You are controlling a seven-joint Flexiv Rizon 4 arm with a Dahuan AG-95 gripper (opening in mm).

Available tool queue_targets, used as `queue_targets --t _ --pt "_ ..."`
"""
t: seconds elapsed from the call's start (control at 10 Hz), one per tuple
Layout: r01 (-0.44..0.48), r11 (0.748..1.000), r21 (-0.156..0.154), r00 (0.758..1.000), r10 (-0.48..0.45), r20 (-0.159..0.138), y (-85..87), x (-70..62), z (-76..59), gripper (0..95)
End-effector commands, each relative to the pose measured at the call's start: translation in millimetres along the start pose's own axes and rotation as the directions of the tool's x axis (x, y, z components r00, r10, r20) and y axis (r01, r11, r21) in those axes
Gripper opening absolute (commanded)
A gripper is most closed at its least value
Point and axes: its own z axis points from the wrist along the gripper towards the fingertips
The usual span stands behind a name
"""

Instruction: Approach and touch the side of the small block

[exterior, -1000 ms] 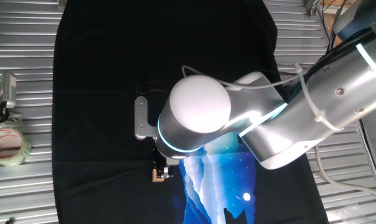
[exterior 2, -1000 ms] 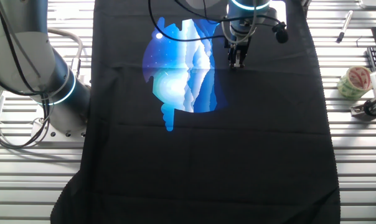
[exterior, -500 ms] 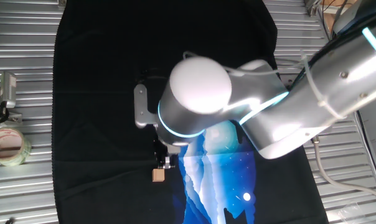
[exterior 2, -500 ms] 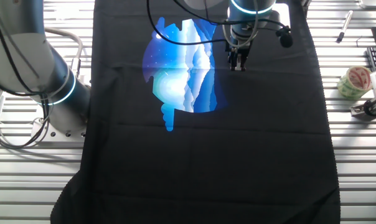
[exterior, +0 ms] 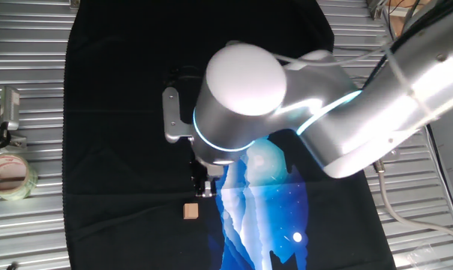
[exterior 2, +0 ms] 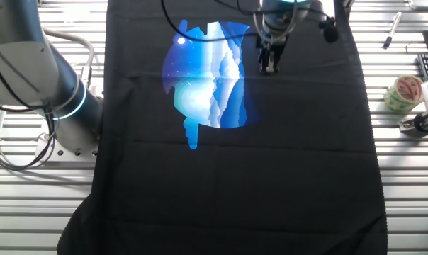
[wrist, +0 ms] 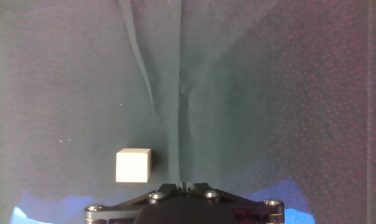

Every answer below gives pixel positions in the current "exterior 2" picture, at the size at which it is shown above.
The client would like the black foam microphone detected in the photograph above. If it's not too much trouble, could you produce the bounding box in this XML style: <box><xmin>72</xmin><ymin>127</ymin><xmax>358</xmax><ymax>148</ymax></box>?
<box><xmin>318</xmin><ymin>17</ymin><xmax>340</xmax><ymax>45</ymax></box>

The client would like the grey flat device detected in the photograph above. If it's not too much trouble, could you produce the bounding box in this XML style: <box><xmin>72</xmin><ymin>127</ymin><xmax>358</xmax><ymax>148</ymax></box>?
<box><xmin>408</xmin><ymin>0</ymin><xmax>428</xmax><ymax>11</ymax></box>

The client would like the clear tape roll red print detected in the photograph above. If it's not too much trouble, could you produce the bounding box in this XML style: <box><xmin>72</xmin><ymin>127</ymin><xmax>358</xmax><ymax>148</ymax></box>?
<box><xmin>383</xmin><ymin>74</ymin><xmax>424</xmax><ymax>115</ymax></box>

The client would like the black cloth with blue print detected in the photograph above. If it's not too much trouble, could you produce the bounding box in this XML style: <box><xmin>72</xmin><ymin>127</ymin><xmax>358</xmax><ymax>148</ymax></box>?
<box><xmin>57</xmin><ymin>0</ymin><xmax>388</xmax><ymax>255</ymax></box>

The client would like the black cable bundle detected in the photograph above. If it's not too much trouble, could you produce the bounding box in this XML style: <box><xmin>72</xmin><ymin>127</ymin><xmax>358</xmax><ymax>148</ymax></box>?
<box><xmin>0</xmin><ymin>104</ymin><xmax>58</xmax><ymax>171</ymax></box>

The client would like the silver marker pen black cap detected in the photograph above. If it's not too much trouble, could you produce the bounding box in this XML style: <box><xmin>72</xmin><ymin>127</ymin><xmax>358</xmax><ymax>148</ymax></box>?
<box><xmin>382</xmin><ymin>11</ymin><xmax>402</xmax><ymax>50</ymax></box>

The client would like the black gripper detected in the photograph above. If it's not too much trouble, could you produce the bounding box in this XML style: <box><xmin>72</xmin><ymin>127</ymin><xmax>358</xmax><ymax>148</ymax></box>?
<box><xmin>257</xmin><ymin>33</ymin><xmax>290</xmax><ymax>75</ymax></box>

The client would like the thin grey cable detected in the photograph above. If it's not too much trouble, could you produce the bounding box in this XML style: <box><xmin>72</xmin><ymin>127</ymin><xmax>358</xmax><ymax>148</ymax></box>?
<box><xmin>252</xmin><ymin>0</ymin><xmax>300</xmax><ymax>45</ymax></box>

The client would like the long black cable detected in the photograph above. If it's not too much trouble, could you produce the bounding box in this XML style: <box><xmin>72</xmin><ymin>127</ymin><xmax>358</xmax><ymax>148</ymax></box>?
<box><xmin>159</xmin><ymin>0</ymin><xmax>263</xmax><ymax>44</ymax></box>

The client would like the thick grey hose with connector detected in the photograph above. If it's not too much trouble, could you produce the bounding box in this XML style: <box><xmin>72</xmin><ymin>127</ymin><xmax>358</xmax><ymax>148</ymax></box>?
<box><xmin>43</xmin><ymin>28</ymin><xmax>96</xmax><ymax>89</ymax></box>

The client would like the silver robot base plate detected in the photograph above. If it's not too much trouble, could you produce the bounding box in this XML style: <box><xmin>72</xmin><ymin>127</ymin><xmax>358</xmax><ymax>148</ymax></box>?
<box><xmin>35</xmin><ymin>134</ymin><xmax>98</xmax><ymax>162</ymax></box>

